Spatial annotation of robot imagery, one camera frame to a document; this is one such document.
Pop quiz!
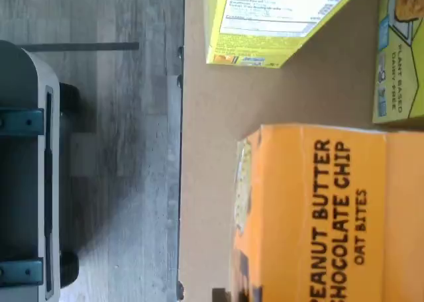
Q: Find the teal metal bracket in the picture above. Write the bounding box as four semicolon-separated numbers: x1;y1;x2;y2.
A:
0;107;45;137
0;258;45;286

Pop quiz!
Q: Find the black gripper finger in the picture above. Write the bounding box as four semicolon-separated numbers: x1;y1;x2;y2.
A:
211;287;233;302

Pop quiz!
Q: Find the white grey robot cart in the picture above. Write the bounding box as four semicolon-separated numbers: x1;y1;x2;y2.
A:
0;39;81;302

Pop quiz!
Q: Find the orange Bobo's peanut butter box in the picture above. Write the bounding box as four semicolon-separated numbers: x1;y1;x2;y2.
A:
231;123;424;302

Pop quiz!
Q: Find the black metal shelf beam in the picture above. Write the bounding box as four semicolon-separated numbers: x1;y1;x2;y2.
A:
177;45;186;302

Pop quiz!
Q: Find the black caster wheel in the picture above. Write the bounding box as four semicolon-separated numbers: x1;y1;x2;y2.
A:
60;251;81;289
58;82;81;113

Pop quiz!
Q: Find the green Bobo's apple pie box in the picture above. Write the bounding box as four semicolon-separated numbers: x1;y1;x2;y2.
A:
205;0;367;69
372;0;424;126

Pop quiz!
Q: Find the dark thin floor bar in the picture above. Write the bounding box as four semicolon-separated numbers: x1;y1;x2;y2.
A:
21;42;140;52

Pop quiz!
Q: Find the wooden shelf board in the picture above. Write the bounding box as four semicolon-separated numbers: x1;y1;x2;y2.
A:
180;0;424;302

